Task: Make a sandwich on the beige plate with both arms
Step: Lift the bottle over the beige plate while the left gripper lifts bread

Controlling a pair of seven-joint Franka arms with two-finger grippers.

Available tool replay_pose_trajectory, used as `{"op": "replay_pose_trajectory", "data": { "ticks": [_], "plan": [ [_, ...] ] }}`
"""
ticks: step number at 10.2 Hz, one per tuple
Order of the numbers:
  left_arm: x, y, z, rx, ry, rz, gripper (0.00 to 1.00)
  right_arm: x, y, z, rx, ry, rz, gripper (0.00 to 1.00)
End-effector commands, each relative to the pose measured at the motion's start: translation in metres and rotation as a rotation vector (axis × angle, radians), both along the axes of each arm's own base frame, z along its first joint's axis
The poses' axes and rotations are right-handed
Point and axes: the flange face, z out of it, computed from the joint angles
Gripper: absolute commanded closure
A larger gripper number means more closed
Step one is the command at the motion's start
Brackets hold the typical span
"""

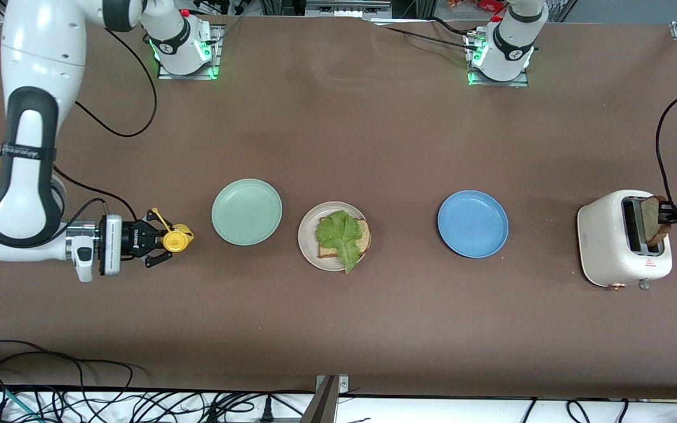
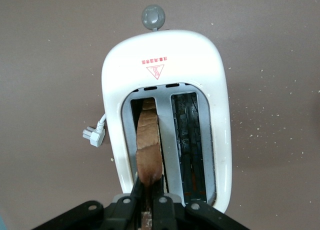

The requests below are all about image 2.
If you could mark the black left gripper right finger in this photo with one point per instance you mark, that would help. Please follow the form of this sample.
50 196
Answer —
165 215

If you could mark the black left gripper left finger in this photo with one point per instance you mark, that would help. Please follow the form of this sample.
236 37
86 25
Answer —
120 215

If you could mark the brown bread slice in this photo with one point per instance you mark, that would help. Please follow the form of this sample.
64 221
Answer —
147 140

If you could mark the white two-slot toaster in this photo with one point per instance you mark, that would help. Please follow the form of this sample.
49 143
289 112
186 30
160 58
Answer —
162 47

